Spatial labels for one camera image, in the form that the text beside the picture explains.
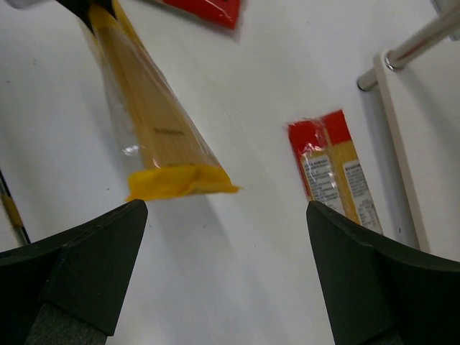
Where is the red spaghetti bag label up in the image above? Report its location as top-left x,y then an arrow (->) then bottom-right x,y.
287,110 -> 383,234

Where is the yellow spaghetti bag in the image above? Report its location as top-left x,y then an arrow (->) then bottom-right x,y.
88,1 -> 240,201

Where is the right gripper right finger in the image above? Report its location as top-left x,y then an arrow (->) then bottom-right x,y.
306,201 -> 459,344

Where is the red spaghetti bag centre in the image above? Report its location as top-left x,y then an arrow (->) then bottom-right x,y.
145,0 -> 244,31

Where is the white two-tier shelf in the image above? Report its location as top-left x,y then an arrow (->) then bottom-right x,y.
356,1 -> 459,261

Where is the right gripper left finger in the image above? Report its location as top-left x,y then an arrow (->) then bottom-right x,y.
1,200 -> 148,344

